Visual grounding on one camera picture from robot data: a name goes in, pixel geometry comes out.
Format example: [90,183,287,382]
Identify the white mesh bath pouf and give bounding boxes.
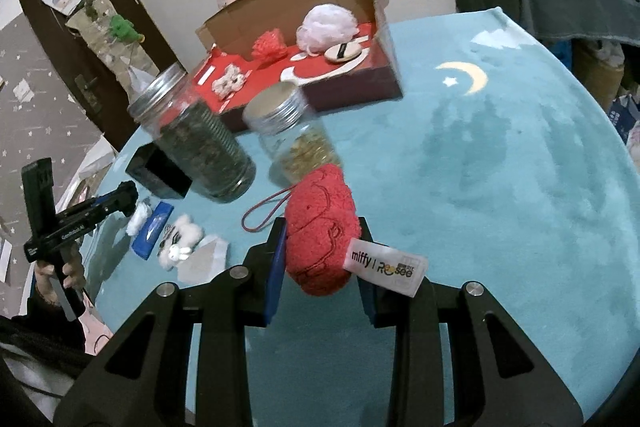
[296,3,359,56]

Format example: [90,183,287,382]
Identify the small jar gold beads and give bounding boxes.
[242,81,342,184]

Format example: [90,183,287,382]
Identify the red bunny sponge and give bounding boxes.
[241,162,430,298]

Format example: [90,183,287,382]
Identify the white translucent pouch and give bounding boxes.
[178,235,229,286]

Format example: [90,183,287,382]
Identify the beige powder puff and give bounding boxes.
[323,40,362,64]

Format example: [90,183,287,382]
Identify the beige hanging organizer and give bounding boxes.
[65,0,160,96]

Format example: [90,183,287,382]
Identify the coral crochet scrubber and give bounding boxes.
[252,28,288,64]

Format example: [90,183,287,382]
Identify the teal plush table cover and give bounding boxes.
[81,9,639,426]

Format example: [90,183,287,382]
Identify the black patterned box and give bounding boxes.
[126,142,192,199]

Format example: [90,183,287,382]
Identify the blue sponge pack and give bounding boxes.
[131,202,174,260]

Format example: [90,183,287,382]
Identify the cream crochet scrunchie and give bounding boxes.
[212,64,246,101]

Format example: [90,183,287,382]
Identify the red cardboard box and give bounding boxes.
[194,0,402,132]

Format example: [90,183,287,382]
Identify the dark wooden door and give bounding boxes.
[18,0,178,150]

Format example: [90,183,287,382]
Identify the large jar dark contents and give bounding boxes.
[128,63,256,202]

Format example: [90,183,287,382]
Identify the person left hand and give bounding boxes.
[34,241,87,308]

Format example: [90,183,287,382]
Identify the white fluffy bunny clip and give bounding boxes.
[158,213,204,271]

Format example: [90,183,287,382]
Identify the plastic bag on door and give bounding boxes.
[127,66,155,103]

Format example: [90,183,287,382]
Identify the small white cotton roll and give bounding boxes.
[126,202,153,237]

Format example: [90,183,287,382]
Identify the green plush toy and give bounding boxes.
[110,14,145,43]

